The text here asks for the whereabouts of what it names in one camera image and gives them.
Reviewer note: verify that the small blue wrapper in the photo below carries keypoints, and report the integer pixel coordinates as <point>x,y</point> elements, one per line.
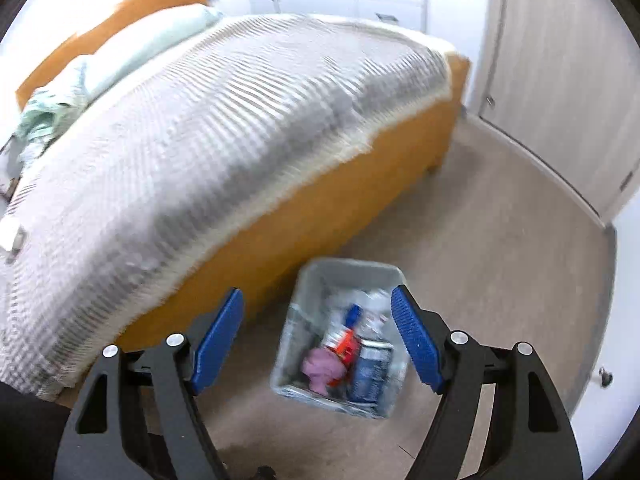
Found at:
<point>353,315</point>

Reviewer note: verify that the pale yellow mattress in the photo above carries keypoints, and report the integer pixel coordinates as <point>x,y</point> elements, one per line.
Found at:
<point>444,49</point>

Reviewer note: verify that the wooden bed frame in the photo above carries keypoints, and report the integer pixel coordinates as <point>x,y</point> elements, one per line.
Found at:
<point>325,200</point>

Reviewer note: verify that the green floral quilt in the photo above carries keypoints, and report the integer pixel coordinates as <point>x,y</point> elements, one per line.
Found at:
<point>47,110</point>

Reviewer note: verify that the small dark fitting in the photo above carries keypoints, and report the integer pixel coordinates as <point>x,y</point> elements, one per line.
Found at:
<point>606,376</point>

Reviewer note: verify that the light wooden door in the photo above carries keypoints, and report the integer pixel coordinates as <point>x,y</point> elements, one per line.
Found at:
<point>560,70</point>

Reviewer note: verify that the grey plastic bin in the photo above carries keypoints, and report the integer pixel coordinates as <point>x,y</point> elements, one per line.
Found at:
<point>310,290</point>

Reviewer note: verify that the red and dark snack wrapper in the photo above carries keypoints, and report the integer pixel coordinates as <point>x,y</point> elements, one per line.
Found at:
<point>342,345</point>

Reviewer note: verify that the purple cloth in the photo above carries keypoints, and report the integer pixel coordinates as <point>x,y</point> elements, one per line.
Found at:
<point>322,367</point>

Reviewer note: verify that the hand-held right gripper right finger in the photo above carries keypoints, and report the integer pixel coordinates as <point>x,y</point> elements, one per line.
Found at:
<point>415,340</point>

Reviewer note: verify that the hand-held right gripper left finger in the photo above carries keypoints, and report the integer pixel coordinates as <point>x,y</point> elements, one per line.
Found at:
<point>217,340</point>

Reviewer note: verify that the light blue pillow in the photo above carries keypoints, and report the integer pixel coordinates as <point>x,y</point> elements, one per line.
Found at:
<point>140,45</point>

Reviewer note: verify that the dark blue snack packet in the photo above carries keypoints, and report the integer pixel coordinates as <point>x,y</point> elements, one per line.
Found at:
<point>371,372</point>

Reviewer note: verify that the small white box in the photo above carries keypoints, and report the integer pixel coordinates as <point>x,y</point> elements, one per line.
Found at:
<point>11,237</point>

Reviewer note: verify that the brown checked blanket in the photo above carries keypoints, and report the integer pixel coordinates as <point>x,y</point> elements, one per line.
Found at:
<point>200,150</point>

